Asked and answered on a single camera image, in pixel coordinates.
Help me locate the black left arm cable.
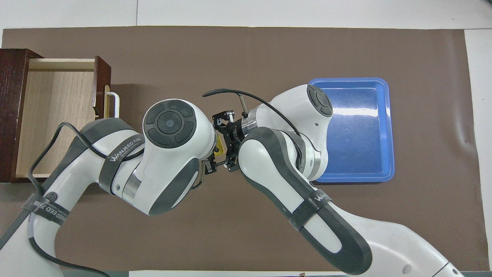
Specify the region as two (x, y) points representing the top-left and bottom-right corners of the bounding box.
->
(0, 122), (146, 277)

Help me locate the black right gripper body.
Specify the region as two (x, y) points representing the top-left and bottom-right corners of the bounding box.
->
(227, 119), (246, 147)

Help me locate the wooden drawer with dark front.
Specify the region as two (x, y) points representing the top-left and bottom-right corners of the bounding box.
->
(15, 56), (112, 180)

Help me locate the white drawer handle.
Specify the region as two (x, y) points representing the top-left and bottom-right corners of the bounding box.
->
(106, 92), (120, 120)

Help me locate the yellow cube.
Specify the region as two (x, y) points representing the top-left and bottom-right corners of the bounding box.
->
(214, 135), (227, 156)

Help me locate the blue plastic tray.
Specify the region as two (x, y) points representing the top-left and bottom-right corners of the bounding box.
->
(309, 77), (395, 183)

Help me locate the brown table mat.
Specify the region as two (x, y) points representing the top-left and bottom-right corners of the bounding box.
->
(0, 25), (490, 272)

